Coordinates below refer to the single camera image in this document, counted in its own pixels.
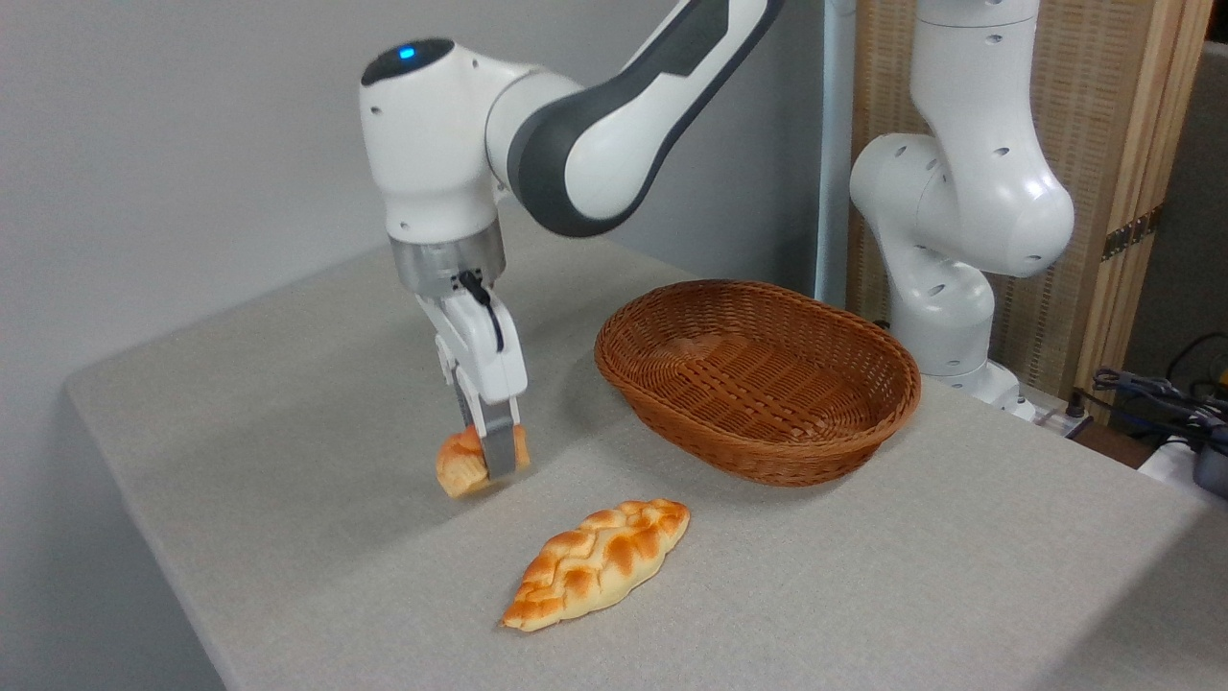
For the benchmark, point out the long braided bread loaf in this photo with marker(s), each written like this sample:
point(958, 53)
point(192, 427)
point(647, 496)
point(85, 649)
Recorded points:
point(595, 564)

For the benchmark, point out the round knotted bread roll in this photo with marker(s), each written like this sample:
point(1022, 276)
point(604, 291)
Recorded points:
point(458, 473)

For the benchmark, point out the white vertical pole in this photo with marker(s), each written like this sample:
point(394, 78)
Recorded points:
point(836, 144)

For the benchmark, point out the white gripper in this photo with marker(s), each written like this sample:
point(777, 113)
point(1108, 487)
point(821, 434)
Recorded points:
point(480, 360)

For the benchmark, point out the black plug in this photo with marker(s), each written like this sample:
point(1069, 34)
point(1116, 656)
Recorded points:
point(1075, 405)

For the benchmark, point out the brown oval wicker basket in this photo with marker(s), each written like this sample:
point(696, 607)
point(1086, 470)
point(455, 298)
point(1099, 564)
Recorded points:
point(758, 384)

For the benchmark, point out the black screen hinge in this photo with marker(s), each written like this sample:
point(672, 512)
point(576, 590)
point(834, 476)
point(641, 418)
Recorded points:
point(1130, 235)

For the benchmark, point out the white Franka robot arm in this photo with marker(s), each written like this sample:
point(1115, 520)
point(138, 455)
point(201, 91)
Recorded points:
point(432, 144)

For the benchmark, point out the blue-grey box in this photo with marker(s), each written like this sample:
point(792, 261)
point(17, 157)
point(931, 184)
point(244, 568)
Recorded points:
point(1214, 465)

